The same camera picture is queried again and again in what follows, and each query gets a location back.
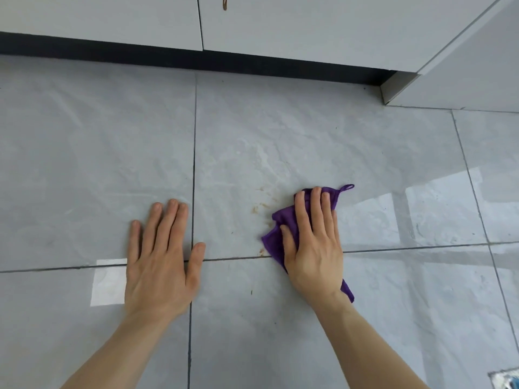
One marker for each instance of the narrow white cabinet door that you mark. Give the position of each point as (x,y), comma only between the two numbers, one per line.
(101,18)

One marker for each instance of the brown floor stain spots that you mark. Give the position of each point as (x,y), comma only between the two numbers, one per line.
(259,207)

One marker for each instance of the person's left hand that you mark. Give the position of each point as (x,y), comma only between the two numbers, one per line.
(156,279)

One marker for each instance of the person's right hand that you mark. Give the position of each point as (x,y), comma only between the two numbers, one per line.
(316,263)

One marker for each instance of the person's left forearm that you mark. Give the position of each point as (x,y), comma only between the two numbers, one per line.
(121,356)

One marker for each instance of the person's right forearm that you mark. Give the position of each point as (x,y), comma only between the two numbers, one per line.
(365,348)

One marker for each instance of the black cabinet toe kick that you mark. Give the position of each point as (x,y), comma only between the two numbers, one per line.
(202,60)

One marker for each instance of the white corner cabinet panel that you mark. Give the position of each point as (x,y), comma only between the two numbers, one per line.
(466,64)

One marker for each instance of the grey patterned object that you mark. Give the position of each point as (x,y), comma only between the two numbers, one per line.
(506,380)

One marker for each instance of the purple cleaning cloth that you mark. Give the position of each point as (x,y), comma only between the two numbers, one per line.
(284,222)

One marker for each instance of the person's left little finger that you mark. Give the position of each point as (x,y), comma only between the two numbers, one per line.
(133,241)

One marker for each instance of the person's left thumb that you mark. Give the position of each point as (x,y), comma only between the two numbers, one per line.
(196,263)

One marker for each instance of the person's right thumb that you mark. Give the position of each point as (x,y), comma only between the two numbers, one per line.
(288,247)

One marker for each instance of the person's left middle finger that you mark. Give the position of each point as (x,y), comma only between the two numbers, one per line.
(165,224)

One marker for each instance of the wide white cabinet door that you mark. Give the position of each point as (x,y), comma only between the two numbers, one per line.
(324,28)

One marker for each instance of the person's right middle finger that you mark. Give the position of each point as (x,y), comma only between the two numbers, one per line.
(317,212)

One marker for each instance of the person's right little finger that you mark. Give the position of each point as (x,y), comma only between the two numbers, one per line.
(336,228)

